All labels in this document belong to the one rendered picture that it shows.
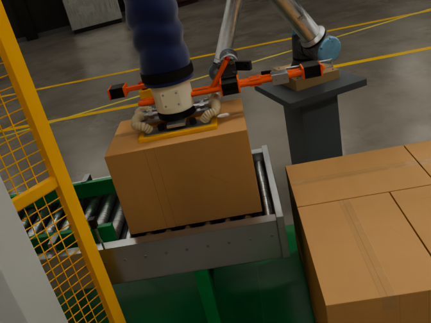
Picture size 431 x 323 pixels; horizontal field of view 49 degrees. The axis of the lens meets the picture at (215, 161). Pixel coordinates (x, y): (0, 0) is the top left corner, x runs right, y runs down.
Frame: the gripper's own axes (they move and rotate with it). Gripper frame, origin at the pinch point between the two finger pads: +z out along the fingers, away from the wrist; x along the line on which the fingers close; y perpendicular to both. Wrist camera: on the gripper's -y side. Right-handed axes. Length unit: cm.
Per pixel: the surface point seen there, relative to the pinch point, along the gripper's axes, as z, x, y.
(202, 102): 15.4, -5.3, 15.6
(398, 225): 58, -54, -53
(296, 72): 16.3, 0.4, -26.0
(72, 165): -182, -109, 169
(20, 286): 121, -7, 58
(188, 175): 35, -29, 26
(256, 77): 15.2, 1.1, -9.4
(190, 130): 28.2, -11.9, 21.5
